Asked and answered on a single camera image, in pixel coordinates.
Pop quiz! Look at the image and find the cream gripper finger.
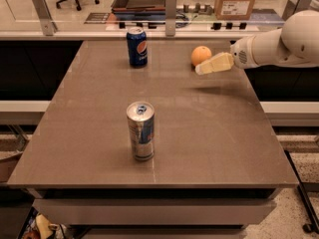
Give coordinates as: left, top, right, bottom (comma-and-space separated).
195, 52, 234, 75

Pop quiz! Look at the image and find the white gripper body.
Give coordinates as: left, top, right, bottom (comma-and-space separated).
230, 36, 258, 69

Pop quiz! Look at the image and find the orange fruit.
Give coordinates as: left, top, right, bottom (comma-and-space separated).
191, 46, 212, 66

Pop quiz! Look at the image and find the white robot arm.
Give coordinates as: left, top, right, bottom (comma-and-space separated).
195, 10, 319, 75

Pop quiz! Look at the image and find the blue pepsi can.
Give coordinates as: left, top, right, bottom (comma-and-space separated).
127, 27, 148, 68

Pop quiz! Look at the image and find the silver redbull can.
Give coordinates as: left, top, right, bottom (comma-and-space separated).
127, 101, 155, 160

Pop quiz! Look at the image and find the cardboard box with label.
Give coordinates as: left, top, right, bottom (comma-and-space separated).
214, 0, 255, 20

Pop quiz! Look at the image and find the grey open tray box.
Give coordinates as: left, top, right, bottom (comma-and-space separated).
110, 0, 175, 14

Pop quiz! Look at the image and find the grey drawer front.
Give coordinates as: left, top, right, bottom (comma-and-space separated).
34, 199, 276, 226

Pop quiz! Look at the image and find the middle metal glass post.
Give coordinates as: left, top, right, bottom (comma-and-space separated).
165, 0, 176, 37

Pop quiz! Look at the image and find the left metal glass post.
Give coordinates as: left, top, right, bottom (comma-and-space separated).
32, 0, 57, 36

